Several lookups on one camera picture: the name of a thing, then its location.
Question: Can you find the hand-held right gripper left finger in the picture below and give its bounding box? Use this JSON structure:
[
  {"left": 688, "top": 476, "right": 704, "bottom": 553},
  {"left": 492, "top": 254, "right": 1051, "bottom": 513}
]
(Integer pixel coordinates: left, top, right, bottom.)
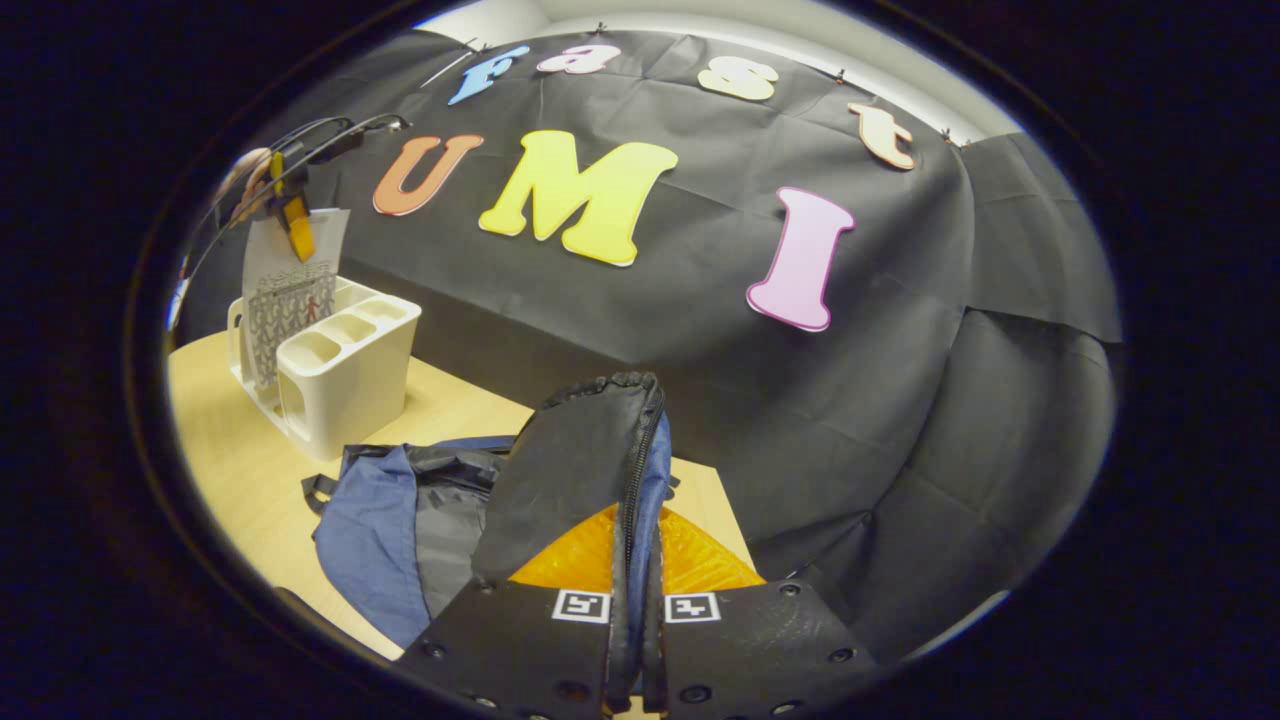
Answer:
[{"left": 395, "top": 505, "right": 623, "bottom": 720}]

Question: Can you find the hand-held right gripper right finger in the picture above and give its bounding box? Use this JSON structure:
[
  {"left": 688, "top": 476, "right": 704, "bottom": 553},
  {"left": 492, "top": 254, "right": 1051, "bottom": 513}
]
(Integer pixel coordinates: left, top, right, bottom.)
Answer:
[{"left": 645, "top": 508, "right": 881, "bottom": 720}]

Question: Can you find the cream plastic bookshelf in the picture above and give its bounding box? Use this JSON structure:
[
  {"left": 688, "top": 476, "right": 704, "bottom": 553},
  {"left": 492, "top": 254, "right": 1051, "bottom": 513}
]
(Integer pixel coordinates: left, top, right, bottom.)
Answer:
[{"left": 228, "top": 275, "right": 423, "bottom": 461}]

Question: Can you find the white spine book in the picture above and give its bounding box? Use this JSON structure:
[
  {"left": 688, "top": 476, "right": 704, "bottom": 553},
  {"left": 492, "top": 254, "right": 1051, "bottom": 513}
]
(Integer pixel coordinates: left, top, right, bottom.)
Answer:
[{"left": 240, "top": 207, "right": 351, "bottom": 391}]

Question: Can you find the blue schoolbag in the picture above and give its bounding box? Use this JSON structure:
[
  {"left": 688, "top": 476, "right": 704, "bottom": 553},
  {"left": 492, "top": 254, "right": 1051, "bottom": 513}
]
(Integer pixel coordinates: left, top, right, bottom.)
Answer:
[{"left": 302, "top": 372, "right": 681, "bottom": 701}]

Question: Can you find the black backdrop cloth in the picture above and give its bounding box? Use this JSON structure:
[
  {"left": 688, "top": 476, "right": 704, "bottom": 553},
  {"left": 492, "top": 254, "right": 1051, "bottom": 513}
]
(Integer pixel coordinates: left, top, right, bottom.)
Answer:
[{"left": 175, "top": 28, "right": 1123, "bottom": 666}]

